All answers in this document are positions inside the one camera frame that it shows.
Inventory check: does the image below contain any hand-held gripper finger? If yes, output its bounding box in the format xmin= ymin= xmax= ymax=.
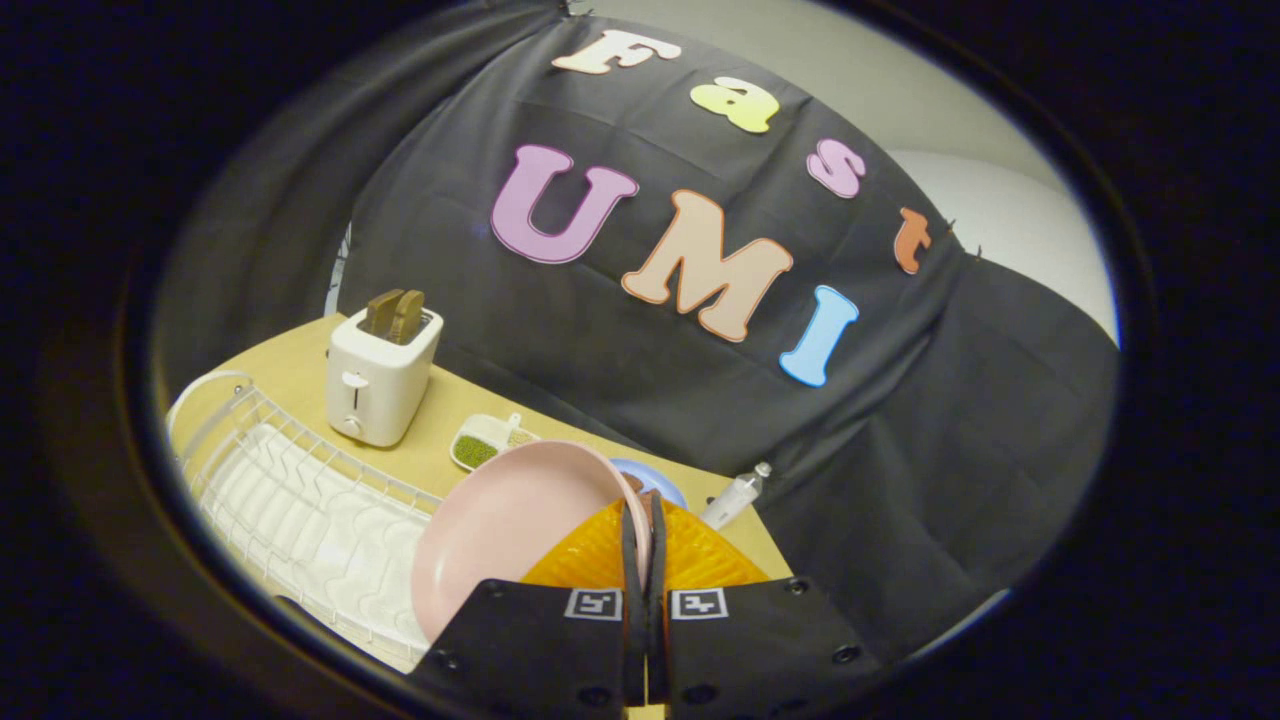
xmin=410 ymin=492 xmax=647 ymax=713
xmin=646 ymin=490 xmax=883 ymax=713

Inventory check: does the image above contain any pink plate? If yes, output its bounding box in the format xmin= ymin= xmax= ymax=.
xmin=411 ymin=441 xmax=653 ymax=644

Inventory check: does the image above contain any white wire dish rack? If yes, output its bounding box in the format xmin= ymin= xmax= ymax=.
xmin=166 ymin=371 xmax=446 ymax=674

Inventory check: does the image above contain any blue plate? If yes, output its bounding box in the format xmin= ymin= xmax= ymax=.
xmin=608 ymin=458 xmax=689 ymax=510

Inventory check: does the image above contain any white divided dish with beans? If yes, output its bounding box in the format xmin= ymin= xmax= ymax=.
xmin=449 ymin=412 xmax=541 ymax=473

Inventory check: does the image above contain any clear plastic bottle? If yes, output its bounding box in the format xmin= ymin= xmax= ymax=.
xmin=699 ymin=462 xmax=773 ymax=530

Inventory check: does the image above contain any black backdrop cloth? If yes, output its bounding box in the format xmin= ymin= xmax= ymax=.
xmin=152 ymin=0 xmax=1119 ymax=665

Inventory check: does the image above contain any white toaster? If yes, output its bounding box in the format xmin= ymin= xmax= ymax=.
xmin=326 ymin=306 xmax=445 ymax=448

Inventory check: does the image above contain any brown toast slice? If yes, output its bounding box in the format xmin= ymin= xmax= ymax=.
xmin=360 ymin=289 xmax=406 ymax=337
xmin=389 ymin=290 xmax=426 ymax=346

